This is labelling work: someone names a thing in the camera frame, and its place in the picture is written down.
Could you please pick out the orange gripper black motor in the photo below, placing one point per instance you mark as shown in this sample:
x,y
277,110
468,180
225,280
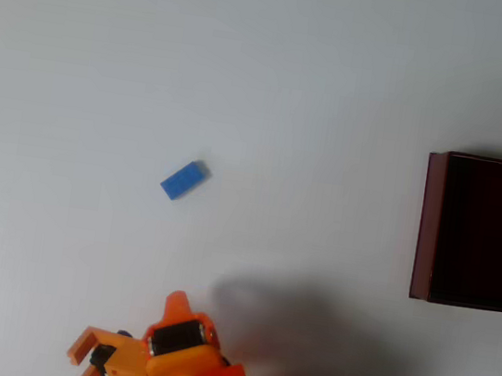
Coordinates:
x,y
177,337

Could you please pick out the blue rectangular block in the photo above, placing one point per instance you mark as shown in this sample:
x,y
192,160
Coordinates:
x,y
185,180

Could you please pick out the dark red box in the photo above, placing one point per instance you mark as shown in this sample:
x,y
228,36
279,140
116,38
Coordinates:
x,y
483,234

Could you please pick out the orange camera mount bracket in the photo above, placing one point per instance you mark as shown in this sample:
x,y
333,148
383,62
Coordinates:
x,y
126,360

